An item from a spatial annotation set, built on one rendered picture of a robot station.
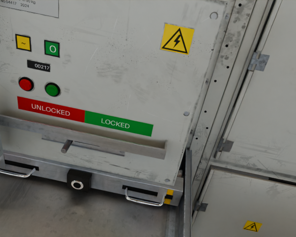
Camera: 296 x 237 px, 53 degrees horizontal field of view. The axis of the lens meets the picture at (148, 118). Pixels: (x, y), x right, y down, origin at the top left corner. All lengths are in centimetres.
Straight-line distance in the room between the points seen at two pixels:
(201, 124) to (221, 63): 22
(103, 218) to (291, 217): 77
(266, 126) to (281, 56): 23
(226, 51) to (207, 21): 31
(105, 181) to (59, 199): 13
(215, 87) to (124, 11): 44
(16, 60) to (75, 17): 17
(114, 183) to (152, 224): 14
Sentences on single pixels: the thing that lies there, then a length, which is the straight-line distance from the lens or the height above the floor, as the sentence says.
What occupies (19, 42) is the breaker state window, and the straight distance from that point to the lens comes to 67.
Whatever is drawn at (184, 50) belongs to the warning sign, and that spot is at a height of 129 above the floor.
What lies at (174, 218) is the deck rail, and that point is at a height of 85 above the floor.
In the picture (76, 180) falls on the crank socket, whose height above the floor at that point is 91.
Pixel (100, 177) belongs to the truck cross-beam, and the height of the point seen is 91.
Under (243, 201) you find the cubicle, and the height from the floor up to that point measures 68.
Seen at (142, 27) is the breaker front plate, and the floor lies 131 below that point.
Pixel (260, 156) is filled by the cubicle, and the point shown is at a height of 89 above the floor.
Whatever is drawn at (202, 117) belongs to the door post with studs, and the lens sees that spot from 97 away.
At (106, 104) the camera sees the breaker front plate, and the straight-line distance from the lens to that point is 66.
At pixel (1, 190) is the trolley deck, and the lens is 87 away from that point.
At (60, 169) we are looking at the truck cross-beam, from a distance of 81.
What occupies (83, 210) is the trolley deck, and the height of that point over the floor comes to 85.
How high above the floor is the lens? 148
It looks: 34 degrees down
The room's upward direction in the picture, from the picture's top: 11 degrees clockwise
